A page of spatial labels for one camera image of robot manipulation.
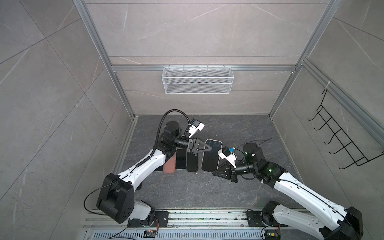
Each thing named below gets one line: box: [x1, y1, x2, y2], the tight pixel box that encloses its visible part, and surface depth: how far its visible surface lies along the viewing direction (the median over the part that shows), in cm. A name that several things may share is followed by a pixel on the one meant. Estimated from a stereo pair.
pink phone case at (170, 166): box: [163, 152, 177, 174], surface depth 93 cm
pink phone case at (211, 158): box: [201, 138, 223, 173], surface depth 65 cm
